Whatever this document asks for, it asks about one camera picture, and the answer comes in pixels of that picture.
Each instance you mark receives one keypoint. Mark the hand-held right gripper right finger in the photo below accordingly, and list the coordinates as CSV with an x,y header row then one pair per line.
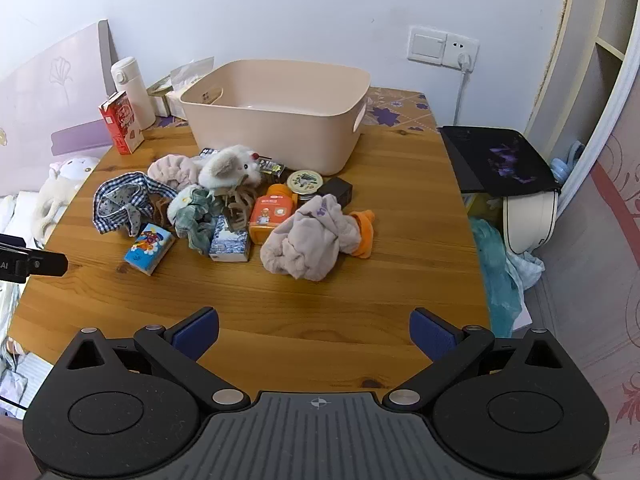
x,y
430,334

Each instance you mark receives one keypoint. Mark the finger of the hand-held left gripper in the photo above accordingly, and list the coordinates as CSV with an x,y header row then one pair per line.
x,y
47,263

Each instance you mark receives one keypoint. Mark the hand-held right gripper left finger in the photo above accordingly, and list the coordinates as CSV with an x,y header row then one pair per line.
x,y
197,334

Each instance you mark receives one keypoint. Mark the blue checked cloth headband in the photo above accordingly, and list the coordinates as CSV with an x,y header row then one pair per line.
x,y
120,200

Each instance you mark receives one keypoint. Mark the orange sock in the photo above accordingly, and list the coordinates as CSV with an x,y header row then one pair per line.
x,y
365,235

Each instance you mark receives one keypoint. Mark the green scrunchie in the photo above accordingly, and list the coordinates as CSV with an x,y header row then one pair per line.
x,y
192,215

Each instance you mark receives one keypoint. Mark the pink brown cloth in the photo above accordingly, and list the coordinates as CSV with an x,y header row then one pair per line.
x,y
237,207

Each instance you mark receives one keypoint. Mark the beige cloth with purple print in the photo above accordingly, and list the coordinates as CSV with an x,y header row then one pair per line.
x,y
310,240

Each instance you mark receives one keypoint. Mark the beige plastic basket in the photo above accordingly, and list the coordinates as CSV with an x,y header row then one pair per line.
x,y
280,130

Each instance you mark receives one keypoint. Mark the patterned bedding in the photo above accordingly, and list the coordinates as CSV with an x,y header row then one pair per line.
x,y
10,220

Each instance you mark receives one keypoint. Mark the cream plush doll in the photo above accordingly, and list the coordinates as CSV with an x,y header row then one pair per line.
x,y
60,185

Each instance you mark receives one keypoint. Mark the teal cloth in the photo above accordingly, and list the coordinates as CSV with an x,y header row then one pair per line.
x,y
492,270

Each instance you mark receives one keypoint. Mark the cartoon tissue packet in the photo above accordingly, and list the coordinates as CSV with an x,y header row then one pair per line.
x,y
149,247

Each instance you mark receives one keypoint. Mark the blue and white box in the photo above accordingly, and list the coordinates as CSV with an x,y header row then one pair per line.
x,y
230,240

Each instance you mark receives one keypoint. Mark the white cloth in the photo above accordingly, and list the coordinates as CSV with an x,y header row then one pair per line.
x,y
527,267

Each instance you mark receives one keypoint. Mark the small brown hair clip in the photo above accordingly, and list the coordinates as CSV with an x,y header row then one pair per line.
x,y
161,210

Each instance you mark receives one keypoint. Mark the purple pillow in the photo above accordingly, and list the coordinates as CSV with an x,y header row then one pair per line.
x,y
82,137

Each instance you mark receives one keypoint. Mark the orange bottle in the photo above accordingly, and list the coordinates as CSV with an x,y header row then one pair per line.
x,y
270,215

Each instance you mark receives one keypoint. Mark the white pot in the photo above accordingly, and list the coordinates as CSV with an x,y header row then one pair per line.
x,y
530,220

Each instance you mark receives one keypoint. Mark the pink scrunchie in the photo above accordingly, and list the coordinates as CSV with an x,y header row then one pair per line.
x,y
172,169

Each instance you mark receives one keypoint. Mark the red drink carton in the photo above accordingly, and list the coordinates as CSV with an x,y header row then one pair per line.
x,y
122,122

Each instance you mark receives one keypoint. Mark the pink headboard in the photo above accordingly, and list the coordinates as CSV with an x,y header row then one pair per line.
x,y
45,95

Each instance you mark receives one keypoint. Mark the white plush toy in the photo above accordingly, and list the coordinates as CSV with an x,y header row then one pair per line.
x,y
227,167

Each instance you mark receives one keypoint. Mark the black box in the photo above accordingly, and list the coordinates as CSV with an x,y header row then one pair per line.
x,y
336,191

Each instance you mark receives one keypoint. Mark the dark snack packet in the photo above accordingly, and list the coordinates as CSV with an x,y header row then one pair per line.
x,y
207,152
272,167

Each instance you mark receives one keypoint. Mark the round green tin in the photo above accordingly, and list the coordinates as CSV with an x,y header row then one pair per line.
x,y
304,181

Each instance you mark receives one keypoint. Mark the black mat with purple print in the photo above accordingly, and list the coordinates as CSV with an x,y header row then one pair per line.
x,y
500,160

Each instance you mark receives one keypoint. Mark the white thermos bottle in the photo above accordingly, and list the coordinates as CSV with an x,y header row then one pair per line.
x,y
135,95

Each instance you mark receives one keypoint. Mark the gold tissue box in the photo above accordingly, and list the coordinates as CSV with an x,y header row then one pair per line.
x,y
159,87

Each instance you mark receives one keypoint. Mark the cream tissue pack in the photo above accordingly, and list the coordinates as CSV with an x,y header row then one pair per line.
x,y
190,77

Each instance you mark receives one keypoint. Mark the white plug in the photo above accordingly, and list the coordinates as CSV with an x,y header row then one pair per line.
x,y
465,60

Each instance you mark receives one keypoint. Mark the white wardrobe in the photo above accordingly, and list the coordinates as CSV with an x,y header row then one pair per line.
x,y
600,70

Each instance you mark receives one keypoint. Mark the white wall switch socket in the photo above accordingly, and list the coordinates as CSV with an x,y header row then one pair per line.
x,y
430,46

